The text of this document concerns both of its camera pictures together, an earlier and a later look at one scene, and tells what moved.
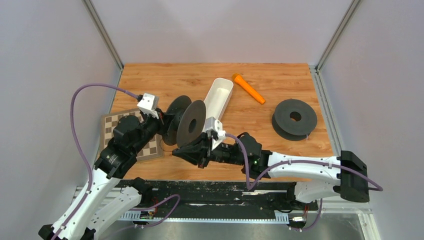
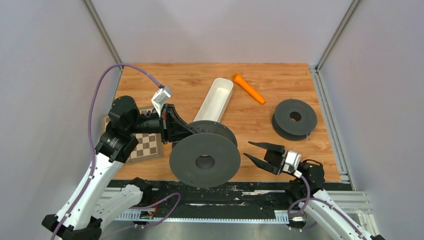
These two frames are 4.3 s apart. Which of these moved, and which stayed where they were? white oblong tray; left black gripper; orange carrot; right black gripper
Moved: right black gripper; left black gripper
Stayed: orange carrot; white oblong tray
